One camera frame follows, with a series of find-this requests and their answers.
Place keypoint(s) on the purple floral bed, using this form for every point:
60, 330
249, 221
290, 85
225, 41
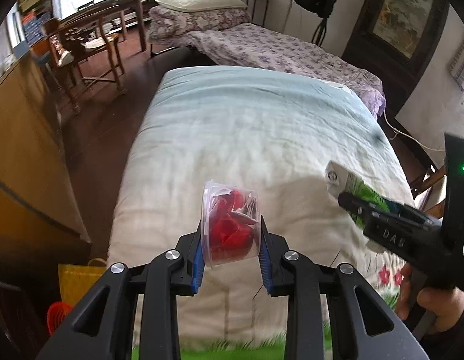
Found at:
249, 45

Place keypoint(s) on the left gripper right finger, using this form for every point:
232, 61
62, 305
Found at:
362, 325

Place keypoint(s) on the clear cup with red wrapper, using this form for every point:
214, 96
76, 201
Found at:
230, 224

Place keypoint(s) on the wooden desk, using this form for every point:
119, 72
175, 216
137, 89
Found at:
101, 10

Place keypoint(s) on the orange green snack wrapper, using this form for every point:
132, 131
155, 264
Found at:
339, 179

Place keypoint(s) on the framed landscape painting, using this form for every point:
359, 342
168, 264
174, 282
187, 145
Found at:
395, 40

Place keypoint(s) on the wooden chair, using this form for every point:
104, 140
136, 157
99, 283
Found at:
429, 192
72, 46

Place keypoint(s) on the wooden cabinet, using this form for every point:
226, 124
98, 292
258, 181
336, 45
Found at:
39, 217

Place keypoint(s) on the yellow woven bag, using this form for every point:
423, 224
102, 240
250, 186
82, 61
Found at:
76, 280

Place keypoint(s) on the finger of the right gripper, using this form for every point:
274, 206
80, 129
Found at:
358, 209

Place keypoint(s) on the white pillow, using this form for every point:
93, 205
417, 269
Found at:
189, 6

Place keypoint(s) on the wooden chair at right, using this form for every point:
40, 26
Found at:
429, 192

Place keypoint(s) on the cluttered bookshelf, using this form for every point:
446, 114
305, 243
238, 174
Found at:
33, 14

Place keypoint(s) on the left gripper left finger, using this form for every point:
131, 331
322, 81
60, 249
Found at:
101, 325

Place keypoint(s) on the folded floral quilt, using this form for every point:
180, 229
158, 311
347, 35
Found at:
167, 23

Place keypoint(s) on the red plastic basket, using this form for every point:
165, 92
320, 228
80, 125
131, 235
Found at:
56, 314

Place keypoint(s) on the person's right hand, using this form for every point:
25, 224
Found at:
447, 305

